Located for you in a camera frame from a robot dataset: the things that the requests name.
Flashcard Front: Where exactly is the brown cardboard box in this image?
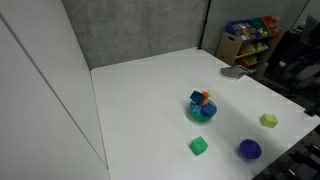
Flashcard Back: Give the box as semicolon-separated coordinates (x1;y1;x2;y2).
215;31;244;67

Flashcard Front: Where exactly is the black stand pole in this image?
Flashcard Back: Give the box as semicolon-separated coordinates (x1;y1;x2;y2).
197;0;213;51

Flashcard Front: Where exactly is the green plastic bowl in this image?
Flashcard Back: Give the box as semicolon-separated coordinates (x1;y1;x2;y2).
188;99;219;123

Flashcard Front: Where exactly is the light blue toy piece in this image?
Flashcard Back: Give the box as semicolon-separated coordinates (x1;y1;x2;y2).
191;103;204;116

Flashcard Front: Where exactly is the grey metal mounting plate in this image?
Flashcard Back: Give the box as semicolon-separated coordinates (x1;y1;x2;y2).
219;64;250;81

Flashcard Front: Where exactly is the lime green building block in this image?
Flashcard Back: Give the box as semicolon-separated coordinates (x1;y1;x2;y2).
259;113;279;129

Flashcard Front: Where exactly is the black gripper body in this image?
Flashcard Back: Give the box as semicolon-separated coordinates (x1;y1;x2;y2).
271;31;320;84

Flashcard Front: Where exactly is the black table edge bracket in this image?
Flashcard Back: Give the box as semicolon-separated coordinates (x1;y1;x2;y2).
302;99;320;118

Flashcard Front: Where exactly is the purple bumpy ball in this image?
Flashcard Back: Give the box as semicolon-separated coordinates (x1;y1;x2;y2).
238;138;263;161

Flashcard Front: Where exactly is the orange toy block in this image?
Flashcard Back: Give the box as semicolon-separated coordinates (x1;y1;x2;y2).
200;91;213;107

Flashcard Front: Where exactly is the colourful toy storage shelf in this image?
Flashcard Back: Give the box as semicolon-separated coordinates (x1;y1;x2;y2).
224;14;286;69

